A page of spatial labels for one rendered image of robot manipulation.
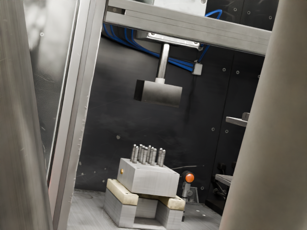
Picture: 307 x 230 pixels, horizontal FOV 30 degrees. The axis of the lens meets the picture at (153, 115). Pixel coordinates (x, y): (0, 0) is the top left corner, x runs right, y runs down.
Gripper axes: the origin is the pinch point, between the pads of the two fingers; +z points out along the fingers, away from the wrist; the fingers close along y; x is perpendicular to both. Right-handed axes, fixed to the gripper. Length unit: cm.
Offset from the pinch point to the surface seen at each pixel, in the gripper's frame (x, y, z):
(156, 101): 0.8, 4.1, 39.3
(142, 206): -0.4, -18.4, 39.9
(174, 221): -5.1, -19.0, 31.9
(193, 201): -21, -21, 61
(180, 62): -11, 14, 63
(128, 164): 4.6, -9.9, 38.8
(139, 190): 3.1, -13.9, 33.1
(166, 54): -0.4, 14.4, 41.4
